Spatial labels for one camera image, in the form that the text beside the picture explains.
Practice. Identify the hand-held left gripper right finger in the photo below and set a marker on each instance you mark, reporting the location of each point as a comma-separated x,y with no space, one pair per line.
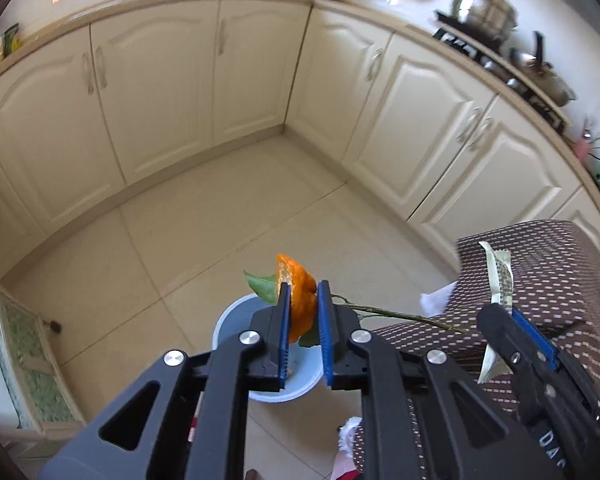
326,345

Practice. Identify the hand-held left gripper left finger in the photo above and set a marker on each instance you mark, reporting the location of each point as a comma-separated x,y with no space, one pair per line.
282,350

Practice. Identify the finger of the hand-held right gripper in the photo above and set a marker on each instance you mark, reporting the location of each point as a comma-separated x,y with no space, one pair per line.
502,335
535,337

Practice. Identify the silver green wrapper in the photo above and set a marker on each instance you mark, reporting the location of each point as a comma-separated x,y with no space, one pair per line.
500,280

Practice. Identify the light blue waste bin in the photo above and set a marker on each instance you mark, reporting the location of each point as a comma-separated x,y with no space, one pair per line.
232,320

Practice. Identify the orange peel with leafy stem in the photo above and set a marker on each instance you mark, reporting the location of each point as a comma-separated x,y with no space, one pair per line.
297,280

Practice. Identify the brown patterned tablecloth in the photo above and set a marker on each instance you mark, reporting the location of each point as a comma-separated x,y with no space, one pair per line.
555,270

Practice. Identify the red and white cloth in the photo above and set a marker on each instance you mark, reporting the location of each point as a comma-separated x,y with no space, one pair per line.
345,467

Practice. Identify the pink utensil holder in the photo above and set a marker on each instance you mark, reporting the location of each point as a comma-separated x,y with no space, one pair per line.
582,147

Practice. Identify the dark door stop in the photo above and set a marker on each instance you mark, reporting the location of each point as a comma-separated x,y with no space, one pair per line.
55,326

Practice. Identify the black gas stove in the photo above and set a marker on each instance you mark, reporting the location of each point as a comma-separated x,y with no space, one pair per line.
460,45

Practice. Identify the cream kitchen cabinets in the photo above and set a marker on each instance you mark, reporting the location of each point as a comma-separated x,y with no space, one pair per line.
155,85

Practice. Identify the steel cooking pot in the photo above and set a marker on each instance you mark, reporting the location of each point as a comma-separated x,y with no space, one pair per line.
485,10

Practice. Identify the green packet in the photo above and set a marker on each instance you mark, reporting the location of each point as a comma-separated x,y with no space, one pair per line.
11,40

